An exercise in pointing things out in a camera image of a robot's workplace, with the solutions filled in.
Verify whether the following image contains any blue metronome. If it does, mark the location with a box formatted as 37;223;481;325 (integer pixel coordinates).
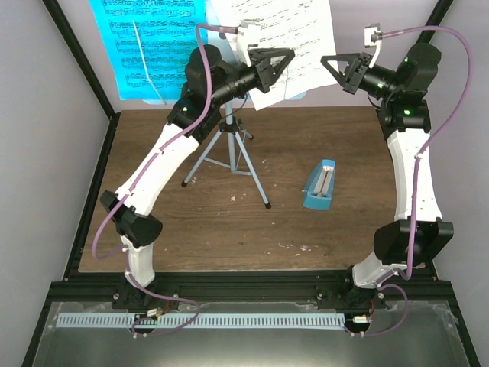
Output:
303;159;335;211

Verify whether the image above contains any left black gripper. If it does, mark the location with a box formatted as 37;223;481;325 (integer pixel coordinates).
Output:
208;48;291;106

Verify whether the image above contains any black frame post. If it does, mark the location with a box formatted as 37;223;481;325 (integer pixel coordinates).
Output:
416;0;453;43
42;0;117;120

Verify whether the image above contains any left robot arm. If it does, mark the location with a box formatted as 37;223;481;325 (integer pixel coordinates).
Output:
100;44;295;309

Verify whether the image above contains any light blue slotted cable duct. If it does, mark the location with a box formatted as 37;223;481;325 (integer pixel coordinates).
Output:
55;313;345;330

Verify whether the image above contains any left black frame post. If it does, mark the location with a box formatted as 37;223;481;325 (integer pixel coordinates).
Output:
42;0;117;120

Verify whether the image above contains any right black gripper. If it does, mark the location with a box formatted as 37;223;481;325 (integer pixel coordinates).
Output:
320;54;401;100

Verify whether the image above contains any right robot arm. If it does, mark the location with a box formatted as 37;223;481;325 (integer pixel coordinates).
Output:
321;44;454;308

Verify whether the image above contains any blue sheet music page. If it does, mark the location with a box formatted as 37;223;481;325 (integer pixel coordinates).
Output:
89;0;206;104

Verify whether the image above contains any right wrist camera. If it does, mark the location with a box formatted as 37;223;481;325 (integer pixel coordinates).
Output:
364;23;383;68

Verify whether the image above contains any right black frame post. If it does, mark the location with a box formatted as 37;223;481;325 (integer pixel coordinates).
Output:
416;0;453;43

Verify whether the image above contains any light blue music stand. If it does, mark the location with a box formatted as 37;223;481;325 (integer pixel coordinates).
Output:
143;0;306;209

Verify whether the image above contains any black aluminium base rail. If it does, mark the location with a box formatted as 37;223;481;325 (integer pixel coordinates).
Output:
47;269;455;310

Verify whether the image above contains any white sheet music page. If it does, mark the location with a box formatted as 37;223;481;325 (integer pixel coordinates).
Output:
208;0;338;112

